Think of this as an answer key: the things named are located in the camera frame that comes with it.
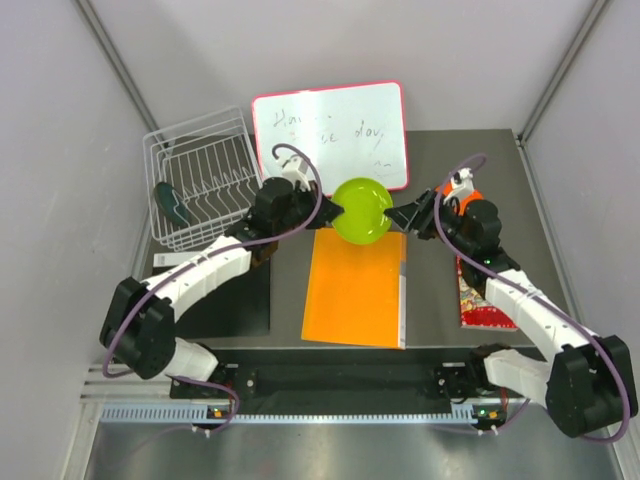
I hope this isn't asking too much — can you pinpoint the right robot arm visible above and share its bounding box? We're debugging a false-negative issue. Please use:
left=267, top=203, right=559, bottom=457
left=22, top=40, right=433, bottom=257
left=385, top=190, right=638, bottom=441

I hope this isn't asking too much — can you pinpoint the red comic book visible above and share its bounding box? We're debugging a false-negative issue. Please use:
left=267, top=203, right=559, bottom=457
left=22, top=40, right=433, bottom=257
left=456, top=258, right=518, bottom=332

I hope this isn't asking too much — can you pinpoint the grey cable duct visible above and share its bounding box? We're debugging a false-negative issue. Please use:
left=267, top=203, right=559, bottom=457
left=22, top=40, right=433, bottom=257
left=100, top=403, right=504, bottom=425

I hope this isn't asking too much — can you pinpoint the black clip file folder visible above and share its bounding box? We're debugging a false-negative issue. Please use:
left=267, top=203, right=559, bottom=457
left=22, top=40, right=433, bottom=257
left=176, top=260, right=271, bottom=340

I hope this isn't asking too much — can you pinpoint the purple cable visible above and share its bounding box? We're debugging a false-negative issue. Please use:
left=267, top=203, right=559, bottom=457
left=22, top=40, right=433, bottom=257
left=101, top=143, right=323, bottom=379
left=432, top=152, right=632, bottom=444

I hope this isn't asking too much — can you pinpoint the lime green plate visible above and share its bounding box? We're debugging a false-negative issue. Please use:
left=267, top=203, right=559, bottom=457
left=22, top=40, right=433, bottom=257
left=331, top=177, right=393, bottom=245

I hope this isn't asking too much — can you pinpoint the dark green plate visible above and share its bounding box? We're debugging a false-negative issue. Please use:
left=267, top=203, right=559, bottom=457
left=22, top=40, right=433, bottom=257
left=153, top=182, right=191, bottom=228

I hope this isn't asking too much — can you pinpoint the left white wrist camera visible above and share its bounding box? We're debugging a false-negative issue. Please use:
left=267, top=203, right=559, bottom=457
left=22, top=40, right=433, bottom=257
left=277, top=154, right=310, bottom=191

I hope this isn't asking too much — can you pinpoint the white wire dish rack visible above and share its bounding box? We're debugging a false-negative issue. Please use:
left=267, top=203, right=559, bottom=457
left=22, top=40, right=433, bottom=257
left=143, top=107, right=262, bottom=252

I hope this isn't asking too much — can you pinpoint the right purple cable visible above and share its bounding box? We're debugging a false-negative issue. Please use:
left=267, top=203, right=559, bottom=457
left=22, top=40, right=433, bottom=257
left=432, top=152, right=632, bottom=444

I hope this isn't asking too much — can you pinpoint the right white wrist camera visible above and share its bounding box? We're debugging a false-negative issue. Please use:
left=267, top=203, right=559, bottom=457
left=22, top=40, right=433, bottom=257
left=446, top=168, right=475, bottom=203

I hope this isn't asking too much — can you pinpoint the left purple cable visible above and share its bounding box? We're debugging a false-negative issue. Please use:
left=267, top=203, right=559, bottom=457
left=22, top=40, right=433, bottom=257
left=101, top=143, right=323, bottom=379

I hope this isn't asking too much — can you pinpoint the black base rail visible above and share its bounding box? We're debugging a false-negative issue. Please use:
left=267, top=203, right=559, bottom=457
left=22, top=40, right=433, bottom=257
left=168, top=347, right=531, bottom=402

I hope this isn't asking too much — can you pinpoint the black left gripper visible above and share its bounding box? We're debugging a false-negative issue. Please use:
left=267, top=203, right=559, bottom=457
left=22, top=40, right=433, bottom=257
left=274, top=181, right=343, bottom=237

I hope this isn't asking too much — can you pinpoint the orange folder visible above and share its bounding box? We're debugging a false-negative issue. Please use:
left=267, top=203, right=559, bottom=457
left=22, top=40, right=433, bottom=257
left=301, top=229, right=407, bottom=350

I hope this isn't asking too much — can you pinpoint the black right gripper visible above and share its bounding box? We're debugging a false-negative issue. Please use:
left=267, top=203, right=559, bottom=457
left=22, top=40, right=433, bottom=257
left=384, top=189, right=473, bottom=257

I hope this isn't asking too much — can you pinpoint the pink framed whiteboard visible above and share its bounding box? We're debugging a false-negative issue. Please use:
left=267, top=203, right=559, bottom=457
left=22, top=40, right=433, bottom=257
left=251, top=81, right=409, bottom=195

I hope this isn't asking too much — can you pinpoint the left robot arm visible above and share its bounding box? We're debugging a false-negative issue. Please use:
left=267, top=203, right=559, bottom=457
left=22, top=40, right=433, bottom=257
left=99, top=177, right=344, bottom=397

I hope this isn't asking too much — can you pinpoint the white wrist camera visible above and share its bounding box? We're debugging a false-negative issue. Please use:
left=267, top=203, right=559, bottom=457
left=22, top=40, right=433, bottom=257
left=446, top=168, right=475, bottom=203
left=277, top=154, right=310, bottom=191

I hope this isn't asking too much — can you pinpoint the orange plate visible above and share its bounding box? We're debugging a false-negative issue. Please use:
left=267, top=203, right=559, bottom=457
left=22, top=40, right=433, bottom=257
left=435, top=183, right=484, bottom=217

